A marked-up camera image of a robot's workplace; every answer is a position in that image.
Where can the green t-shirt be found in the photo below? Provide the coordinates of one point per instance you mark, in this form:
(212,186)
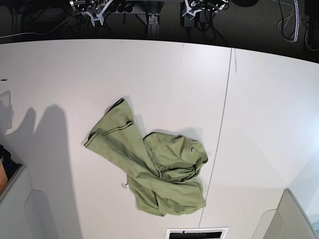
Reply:
(161,168)

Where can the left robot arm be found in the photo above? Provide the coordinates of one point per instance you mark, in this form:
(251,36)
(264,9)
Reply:
(209,5)

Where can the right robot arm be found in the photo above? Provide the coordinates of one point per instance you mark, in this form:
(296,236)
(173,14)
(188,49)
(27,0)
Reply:
(84,5)

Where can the black power adapter box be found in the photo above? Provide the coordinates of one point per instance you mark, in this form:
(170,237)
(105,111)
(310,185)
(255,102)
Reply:
(187,20)

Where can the black power strip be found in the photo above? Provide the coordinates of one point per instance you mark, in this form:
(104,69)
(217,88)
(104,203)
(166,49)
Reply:
(127,7)

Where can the grey chair left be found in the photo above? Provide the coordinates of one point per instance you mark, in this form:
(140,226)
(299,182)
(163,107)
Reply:
(25,213)

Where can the grey chair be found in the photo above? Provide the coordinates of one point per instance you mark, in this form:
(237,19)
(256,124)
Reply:
(25,213)
(287,221)

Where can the grey chair right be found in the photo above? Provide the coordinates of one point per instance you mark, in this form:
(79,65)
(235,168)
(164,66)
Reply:
(287,221)

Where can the aluminium table leg post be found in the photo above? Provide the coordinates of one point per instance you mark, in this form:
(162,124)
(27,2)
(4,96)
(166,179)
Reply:
(153,27)

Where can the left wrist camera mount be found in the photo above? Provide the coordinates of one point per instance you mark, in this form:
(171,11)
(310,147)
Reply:
(190,8)

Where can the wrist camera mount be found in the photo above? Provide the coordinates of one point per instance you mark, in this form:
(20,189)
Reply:
(190,8)
(97,17)

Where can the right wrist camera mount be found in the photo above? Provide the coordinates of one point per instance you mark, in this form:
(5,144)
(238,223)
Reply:
(97,17)

